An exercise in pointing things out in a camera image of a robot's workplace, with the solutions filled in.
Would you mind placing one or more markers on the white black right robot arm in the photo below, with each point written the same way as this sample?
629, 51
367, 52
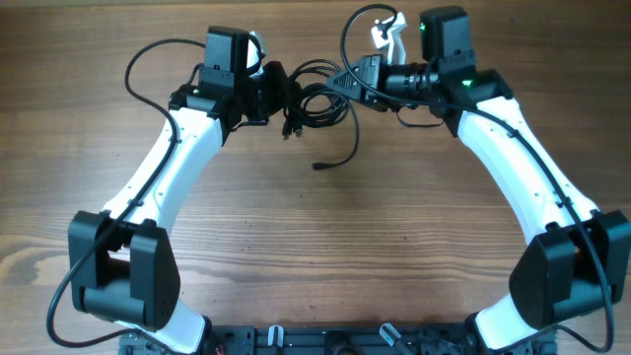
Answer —
576, 256

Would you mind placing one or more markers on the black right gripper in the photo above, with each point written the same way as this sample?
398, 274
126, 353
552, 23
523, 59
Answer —
370, 90

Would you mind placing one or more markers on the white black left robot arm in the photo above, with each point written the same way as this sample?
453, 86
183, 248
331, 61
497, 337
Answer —
123, 267

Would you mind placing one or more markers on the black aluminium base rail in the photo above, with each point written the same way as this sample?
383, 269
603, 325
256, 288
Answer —
429, 339

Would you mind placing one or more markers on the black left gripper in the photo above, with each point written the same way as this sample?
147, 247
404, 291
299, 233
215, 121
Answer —
284, 88

